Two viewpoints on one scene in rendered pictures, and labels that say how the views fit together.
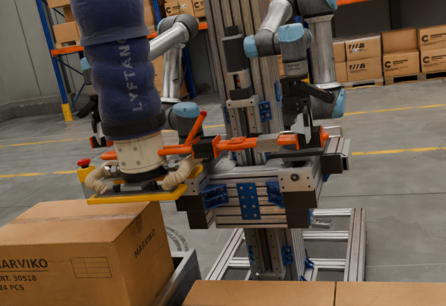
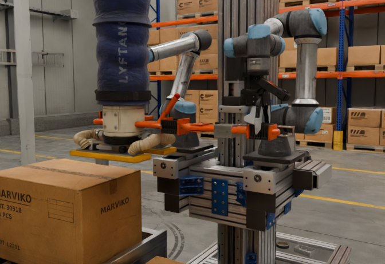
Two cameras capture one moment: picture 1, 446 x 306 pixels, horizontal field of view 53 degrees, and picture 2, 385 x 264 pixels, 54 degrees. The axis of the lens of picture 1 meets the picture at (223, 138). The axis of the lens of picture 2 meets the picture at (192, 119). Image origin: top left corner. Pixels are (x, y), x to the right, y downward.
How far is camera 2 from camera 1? 0.39 m
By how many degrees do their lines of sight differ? 15
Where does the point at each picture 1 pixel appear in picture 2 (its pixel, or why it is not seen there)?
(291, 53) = (254, 49)
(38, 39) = not seen: hidden behind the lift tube
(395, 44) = not seen: outside the picture
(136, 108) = (122, 80)
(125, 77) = (118, 53)
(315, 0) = (304, 23)
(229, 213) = (202, 205)
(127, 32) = (128, 16)
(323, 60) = (304, 77)
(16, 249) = (13, 182)
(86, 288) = (54, 228)
